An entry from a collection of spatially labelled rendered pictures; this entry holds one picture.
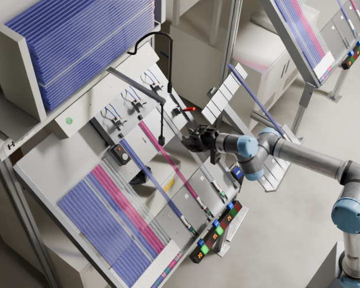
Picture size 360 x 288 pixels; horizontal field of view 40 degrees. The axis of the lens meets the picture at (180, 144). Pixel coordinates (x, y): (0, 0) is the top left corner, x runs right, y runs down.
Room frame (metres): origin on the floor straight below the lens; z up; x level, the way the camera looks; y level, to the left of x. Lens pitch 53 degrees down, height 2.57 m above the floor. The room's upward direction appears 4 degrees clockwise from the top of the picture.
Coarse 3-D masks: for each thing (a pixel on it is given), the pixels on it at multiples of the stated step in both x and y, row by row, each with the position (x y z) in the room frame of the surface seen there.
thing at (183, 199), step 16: (208, 160) 1.20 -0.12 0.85; (192, 176) 1.11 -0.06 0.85; (224, 176) 1.17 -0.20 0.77; (208, 192) 1.08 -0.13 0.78; (224, 192) 1.11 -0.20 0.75; (192, 208) 1.00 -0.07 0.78; (208, 208) 1.02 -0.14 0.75; (176, 224) 0.92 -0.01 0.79; (192, 224) 0.94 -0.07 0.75; (176, 240) 0.86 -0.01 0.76; (112, 272) 0.68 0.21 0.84
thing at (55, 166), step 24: (168, 96) 1.35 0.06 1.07; (144, 120) 1.22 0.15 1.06; (48, 144) 0.98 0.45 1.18; (72, 144) 1.02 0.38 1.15; (96, 144) 1.05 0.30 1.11; (120, 144) 1.09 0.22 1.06; (144, 144) 1.13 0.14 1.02; (24, 168) 0.88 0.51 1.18; (48, 168) 0.91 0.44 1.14; (72, 168) 0.95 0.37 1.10; (120, 168) 1.02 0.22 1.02; (48, 192) 0.84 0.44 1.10
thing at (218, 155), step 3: (210, 147) 1.13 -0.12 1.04; (210, 150) 1.13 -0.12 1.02; (213, 150) 1.12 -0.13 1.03; (210, 153) 1.12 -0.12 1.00; (213, 153) 1.12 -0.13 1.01; (216, 153) 1.12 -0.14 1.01; (219, 153) 1.14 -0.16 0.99; (210, 156) 1.12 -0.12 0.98; (213, 156) 1.12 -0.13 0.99; (216, 156) 1.12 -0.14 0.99; (219, 156) 1.14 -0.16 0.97; (210, 159) 1.12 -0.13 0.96; (213, 159) 1.12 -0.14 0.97; (216, 159) 1.12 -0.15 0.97; (219, 159) 1.13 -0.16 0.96; (210, 162) 1.12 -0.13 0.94; (213, 162) 1.11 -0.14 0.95; (216, 162) 1.12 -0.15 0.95
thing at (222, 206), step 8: (232, 192) 1.12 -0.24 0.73; (224, 208) 1.04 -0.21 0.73; (216, 216) 1.00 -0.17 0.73; (208, 224) 0.96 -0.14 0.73; (200, 232) 0.92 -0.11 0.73; (192, 240) 0.89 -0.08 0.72; (192, 248) 0.85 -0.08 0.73; (184, 256) 0.81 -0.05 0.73; (176, 264) 0.77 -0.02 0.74; (168, 272) 0.74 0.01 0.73
